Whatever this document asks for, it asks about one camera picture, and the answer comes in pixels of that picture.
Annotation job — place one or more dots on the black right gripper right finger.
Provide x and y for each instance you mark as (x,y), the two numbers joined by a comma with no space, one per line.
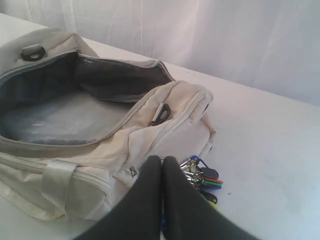
(188,215)

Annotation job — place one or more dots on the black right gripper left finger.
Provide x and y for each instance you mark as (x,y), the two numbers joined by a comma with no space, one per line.
(138,215)

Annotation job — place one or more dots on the colourful key tag bunch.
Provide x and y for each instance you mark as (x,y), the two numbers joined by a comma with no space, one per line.
(203,179)

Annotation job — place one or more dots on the beige duffel bag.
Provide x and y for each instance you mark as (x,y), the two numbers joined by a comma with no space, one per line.
(51,182)

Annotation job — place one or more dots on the clear plastic wrapped package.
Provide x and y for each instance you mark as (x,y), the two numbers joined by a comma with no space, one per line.
(73,119)

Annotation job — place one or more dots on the white backdrop curtain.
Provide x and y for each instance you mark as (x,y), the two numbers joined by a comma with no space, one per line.
(271,45)

